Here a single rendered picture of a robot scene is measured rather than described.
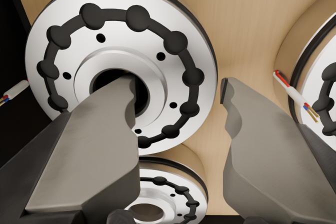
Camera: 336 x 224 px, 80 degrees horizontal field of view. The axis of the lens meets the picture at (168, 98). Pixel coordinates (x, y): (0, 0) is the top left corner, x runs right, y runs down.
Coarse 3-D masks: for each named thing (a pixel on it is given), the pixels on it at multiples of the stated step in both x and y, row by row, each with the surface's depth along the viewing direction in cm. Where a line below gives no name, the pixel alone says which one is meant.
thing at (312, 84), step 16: (320, 48) 10; (304, 64) 10; (320, 64) 10; (304, 80) 10; (320, 80) 10; (304, 96) 11; (320, 96) 11; (304, 112) 11; (320, 112) 11; (320, 128) 12
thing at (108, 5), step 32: (64, 0) 9; (96, 0) 9; (128, 0) 8; (160, 0) 8; (32, 32) 9; (64, 32) 10; (96, 32) 9; (128, 32) 9; (160, 32) 9; (192, 32) 9; (32, 64) 10; (64, 64) 10; (160, 64) 10; (192, 64) 10; (64, 96) 11; (192, 96) 11; (160, 128) 12; (192, 128) 12
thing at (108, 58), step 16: (112, 48) 9; (128, 48) 10; (80, 64) 10; (96, 64) 10; (112, 64) 10; (128, 64) 9; (144, 64) 9; (80, 80) 10; (144, 80) 10; (160, 80) 10; (80, 96) 11; (160, 96) 10; (144, 112) 11; (160, 112) 11
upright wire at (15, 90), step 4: (24, 80) 11; (16, 84) 11; (20, 84) 11; (24, 84) 11; (28, 84) 11; (12, 88) 10; (16, 88) 10; (20, 88) 11; (24, 88) 11; (8, 92) 10; (12, 92) 10; (16, 92) 10; (4, 96) 10; (8, 96) 10; (12, 96) 10; (0, 100) 10; (4, 100) 10; (0, 104) 10
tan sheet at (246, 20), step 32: (32, 0) 12; (192, 0) 11; (224, 0) 11; (256, 0) 11; (288, 0) 11; (224, 32) 12; (256, 32) 12; (224, 64) 13; (256, 64) 13; (224, 128) 16; (224, 160) 18
